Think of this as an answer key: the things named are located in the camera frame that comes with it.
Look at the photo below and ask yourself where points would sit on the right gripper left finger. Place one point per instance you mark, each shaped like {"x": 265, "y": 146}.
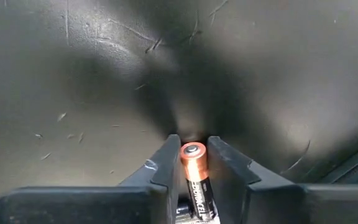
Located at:
{"x": 104, "y": 205}

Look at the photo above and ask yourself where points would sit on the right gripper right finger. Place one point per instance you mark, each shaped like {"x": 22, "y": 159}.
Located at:
{"x": 275, "y": 205}

